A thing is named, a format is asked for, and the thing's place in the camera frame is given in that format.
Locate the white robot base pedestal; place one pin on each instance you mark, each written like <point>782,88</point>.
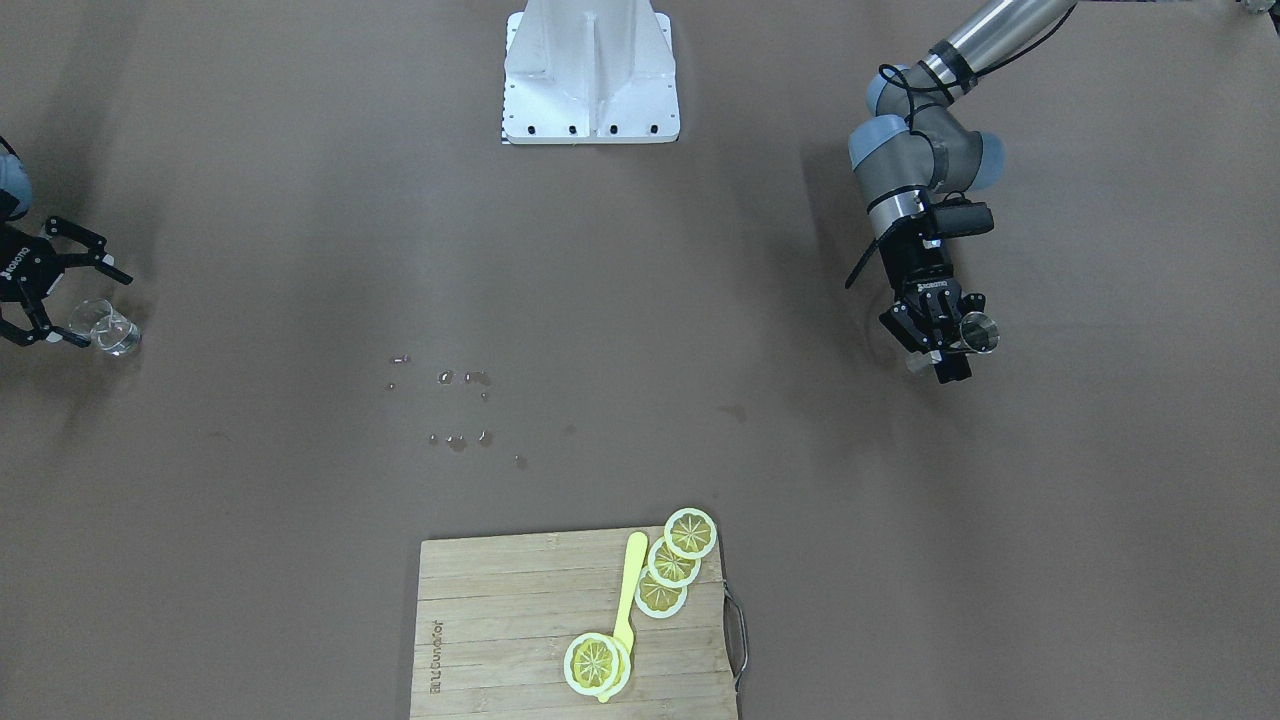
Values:
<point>589,73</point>

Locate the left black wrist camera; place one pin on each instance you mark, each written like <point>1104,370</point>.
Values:
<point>956,218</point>

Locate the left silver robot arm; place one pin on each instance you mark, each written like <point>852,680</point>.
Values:
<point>916,165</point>

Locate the wooden cutting board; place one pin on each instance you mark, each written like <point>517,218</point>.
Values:
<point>494,616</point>

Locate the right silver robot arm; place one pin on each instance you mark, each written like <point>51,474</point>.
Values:
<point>17,199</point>

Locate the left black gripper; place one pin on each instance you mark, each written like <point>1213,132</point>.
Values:
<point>918,262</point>

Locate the lemon slice middle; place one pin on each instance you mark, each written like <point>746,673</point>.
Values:
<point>669,569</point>

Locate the lemon slice outer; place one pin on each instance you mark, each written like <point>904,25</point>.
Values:
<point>690,533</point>

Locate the clear glass measuring cup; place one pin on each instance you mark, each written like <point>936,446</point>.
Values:
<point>105,327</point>

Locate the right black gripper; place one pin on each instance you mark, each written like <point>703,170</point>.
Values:
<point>16,272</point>

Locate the lemon slice on spoon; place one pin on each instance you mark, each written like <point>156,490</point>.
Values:
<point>596,666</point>

